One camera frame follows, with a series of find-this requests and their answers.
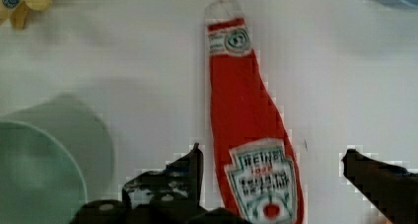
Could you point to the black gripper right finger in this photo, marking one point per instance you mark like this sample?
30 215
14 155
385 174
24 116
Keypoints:
392 189

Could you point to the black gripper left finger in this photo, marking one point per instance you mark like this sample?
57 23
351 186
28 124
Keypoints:
169 196

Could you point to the red plush ketchup bottle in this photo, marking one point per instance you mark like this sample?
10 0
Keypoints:
255 163

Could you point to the green cup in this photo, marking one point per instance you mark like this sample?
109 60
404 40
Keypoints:
55 157

